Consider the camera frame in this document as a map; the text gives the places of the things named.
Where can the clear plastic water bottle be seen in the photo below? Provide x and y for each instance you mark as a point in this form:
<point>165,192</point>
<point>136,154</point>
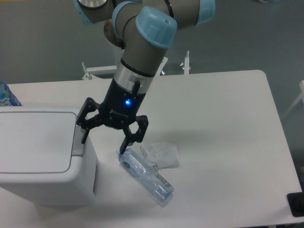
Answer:
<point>146,175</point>

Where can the crumpled clear plastic wrapper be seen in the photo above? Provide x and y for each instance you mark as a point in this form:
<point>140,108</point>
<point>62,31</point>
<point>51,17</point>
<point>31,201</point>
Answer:
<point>160,155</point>

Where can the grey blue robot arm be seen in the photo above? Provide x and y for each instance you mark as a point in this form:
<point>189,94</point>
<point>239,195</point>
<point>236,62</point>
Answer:
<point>146,30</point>

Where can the white frame at right edge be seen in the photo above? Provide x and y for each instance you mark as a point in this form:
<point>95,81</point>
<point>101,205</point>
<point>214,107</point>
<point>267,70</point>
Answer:
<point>299,100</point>

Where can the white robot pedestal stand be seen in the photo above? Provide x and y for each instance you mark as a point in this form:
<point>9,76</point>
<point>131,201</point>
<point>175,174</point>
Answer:
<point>99,72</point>

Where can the grey trash can push button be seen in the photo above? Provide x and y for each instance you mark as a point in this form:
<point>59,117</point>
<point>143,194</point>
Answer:
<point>78,148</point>

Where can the black clamp at table edge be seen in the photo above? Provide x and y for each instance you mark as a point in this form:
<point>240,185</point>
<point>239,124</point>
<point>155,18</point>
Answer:
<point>296,203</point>

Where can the blue labelled bottle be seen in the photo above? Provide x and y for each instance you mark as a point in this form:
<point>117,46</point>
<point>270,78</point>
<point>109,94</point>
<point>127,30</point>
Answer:
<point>7,98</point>

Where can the white plastic trash can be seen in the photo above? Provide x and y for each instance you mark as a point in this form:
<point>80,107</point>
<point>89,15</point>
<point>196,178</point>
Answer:
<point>35,157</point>

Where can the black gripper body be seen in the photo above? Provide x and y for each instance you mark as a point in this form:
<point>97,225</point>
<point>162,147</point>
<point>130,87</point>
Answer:
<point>120,106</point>

